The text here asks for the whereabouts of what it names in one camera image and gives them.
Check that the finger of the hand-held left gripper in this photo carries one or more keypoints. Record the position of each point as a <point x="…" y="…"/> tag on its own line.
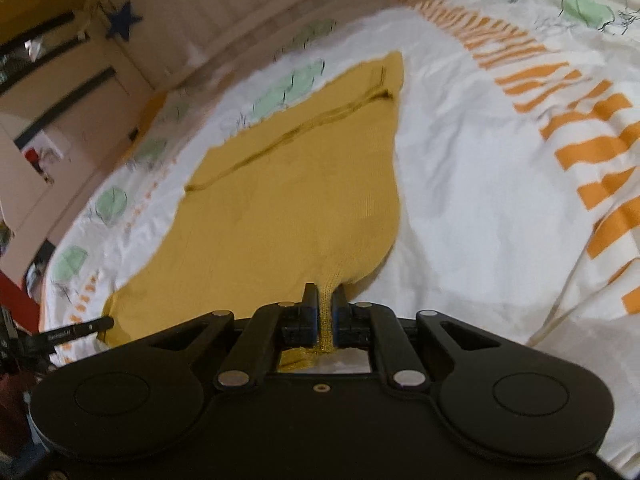
<point x="97" y="326"/>

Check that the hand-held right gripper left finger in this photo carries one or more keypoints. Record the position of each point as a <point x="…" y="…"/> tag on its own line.
<point x="311" y="317"/>

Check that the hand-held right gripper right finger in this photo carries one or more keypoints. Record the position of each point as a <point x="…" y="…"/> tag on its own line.
<point x="340" y="320"/>

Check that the yellow knitted sweater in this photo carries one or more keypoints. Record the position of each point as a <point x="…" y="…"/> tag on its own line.
<point x="280" y="200"/>

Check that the white leaf print duvet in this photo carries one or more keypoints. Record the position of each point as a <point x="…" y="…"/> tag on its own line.
<point x="475" y="185"/>

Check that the blue star decoration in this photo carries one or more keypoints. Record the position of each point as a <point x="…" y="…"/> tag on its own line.
<point x="121" y="21"/>

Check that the wooden bed frame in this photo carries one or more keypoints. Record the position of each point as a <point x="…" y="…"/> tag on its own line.
<point x="225" y="5"/>

